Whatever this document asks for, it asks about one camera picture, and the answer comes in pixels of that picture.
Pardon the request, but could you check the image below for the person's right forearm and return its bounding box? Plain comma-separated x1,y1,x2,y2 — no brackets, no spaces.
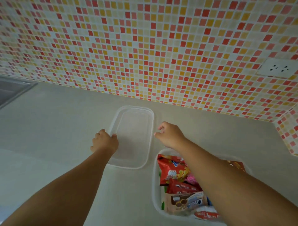
167,137,298,226

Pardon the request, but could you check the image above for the stainless steel sink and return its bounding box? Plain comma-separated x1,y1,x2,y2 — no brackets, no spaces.
0,75,38,109

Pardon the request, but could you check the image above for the red snack packet with eyes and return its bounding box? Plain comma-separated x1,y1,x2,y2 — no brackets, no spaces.
166,178,203,195

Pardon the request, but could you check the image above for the person's right hand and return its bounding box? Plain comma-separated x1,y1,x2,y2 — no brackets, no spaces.
154,122,187,150

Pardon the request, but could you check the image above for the red popcorn snack packet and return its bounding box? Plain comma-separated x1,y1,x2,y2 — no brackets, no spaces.
157,154,189,186

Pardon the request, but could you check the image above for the clear plastic container lid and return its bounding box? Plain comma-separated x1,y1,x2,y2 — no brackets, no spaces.
106,105,155,170

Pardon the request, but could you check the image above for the clear plastic storage container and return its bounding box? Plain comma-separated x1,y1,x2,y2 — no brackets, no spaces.
152,148,255,226

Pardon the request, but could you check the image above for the beige chocolate cookie packet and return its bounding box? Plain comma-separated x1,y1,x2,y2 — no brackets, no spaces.
164,191,208,215

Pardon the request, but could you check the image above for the white wall power socket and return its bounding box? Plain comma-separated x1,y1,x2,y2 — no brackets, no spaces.
256,57,298,79

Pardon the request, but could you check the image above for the person's left hand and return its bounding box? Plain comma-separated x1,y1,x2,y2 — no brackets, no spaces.
90,129,119,156

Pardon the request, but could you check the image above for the white and red snack packet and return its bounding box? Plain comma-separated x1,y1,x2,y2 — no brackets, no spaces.
194,206,221,221

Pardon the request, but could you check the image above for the pink snack packet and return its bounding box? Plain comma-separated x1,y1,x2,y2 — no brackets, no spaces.
185,173,199,186

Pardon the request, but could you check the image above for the orange snack packet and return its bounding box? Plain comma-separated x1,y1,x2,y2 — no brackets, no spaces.
227,160,246,173

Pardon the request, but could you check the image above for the person's left forearm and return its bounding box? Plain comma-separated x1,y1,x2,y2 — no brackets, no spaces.
0,147,116,226

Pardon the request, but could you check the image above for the green snack packet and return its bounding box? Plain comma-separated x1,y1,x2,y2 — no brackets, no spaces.
159,172,168,210

